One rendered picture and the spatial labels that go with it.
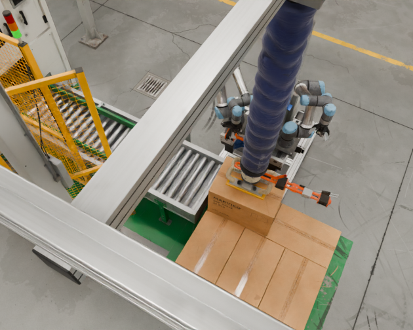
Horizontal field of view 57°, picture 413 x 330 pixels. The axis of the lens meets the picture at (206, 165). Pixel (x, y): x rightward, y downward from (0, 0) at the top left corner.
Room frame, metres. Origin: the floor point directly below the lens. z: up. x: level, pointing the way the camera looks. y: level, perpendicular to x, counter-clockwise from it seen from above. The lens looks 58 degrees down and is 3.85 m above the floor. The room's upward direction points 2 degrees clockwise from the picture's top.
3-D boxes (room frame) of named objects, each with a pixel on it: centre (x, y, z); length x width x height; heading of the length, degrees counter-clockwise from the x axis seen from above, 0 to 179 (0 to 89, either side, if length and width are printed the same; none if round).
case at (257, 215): (1.62, -0.38, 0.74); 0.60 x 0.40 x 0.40; 67
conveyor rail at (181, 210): (2.04, 1.13, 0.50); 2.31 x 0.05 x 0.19; 63
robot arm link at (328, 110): (1.73, -0.83, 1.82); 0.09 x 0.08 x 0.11; 178
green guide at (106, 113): (2.73, 1.18, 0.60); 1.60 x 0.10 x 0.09; 63
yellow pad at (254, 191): (1.54, -0.34, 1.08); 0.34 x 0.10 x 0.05; 67
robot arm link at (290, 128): (2.04, -0.71, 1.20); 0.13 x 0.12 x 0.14; 88
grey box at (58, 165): (1.32, 1.02, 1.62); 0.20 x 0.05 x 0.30; 63
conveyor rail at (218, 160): (2.62, 0.84, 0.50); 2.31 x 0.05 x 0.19; 63
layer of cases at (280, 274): (1.22, -0.51, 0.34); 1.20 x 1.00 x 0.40; 63
